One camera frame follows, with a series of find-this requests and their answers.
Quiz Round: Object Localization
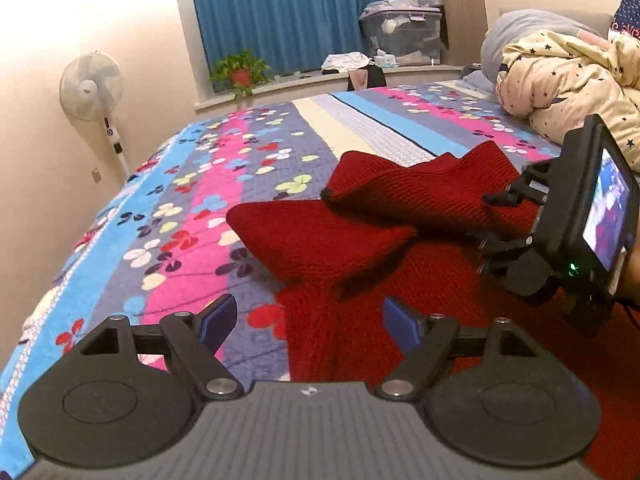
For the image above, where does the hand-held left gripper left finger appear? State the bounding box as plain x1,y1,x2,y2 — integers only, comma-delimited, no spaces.
80,294,244,401

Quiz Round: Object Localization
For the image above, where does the blue curtain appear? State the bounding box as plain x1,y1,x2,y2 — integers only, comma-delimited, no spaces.
186,0,413,73

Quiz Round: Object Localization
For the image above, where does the cream star-print quilt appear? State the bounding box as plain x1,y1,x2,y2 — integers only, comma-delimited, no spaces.
496,29,640,161

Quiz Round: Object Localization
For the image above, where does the floral striped bed blanket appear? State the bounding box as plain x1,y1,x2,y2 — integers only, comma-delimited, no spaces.
0,80,566,480

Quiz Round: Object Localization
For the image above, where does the light blue pillow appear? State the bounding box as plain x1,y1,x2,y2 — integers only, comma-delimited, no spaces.
459,69,501,95

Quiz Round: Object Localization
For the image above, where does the person's right forearm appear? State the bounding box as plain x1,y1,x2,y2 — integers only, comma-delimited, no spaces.
620,232,640,311

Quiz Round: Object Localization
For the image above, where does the grey pillow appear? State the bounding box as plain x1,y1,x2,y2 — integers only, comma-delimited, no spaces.
480,10,613,86

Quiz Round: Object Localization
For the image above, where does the wooden shelf unit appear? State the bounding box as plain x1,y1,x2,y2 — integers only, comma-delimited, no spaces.
380,0,488,66

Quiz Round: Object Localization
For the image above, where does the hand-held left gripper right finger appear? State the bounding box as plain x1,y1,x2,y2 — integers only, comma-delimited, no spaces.
376,296,540,401

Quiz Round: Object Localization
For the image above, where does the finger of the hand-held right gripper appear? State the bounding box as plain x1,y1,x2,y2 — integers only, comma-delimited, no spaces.
482,159,555,208
476,234,540,279

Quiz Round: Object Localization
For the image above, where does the potted green plant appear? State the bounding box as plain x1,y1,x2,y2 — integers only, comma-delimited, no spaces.
209,50,275,100

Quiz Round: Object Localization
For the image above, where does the pink and black bag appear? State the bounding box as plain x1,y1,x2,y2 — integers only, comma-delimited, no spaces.
347,66,387,92

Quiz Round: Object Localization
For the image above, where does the red knitted sweater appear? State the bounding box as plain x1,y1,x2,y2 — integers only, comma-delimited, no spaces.
226,140,640,461

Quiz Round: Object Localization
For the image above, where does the white standing fan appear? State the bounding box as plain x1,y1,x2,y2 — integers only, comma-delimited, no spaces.
59,51,132,183

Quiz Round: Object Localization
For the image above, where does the large clear storage bin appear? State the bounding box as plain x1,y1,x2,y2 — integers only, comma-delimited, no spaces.
359,1,447,67

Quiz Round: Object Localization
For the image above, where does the dark blue patterned pillow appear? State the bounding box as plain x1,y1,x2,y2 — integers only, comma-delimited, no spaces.
607,0,640,41

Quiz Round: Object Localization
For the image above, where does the white cloth pile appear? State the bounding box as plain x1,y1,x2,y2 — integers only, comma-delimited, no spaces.
321,51,371,72

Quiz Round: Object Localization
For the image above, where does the beige window sill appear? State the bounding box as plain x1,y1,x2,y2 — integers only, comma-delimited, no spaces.
194,62,481,113

